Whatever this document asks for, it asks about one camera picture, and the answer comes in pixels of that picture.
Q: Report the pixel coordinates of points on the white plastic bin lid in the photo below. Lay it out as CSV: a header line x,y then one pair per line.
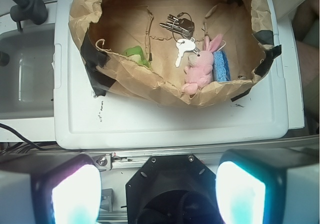
x,y
84,121

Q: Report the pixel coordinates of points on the silver key bunch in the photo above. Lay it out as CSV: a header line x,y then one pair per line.
x,y
182,28

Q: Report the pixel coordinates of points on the brown paper bag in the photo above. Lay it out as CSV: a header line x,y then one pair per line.
x,y
103,29

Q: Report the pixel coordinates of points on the pink plush bunny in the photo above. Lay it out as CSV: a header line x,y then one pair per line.
x,y
199,71

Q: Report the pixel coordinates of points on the aluminium frame rail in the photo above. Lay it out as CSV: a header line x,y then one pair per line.
x,y
210,154

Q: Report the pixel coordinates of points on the green plush toy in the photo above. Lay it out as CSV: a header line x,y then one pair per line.
x,y
137,55

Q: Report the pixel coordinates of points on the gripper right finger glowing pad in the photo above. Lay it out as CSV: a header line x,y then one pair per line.
x,y
269,186

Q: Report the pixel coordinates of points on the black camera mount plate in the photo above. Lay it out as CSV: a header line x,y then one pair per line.
x,y
172,189

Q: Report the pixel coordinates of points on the white sink basin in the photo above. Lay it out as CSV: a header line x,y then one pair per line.
x,y
27,81

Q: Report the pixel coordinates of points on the grey faucet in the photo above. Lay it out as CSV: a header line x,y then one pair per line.
x,y
33,10

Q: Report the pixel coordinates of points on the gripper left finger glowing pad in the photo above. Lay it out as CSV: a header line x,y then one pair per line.
x,y
49,189

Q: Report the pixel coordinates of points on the blue sponge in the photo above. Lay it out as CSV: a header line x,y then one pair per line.
x,y
221,71

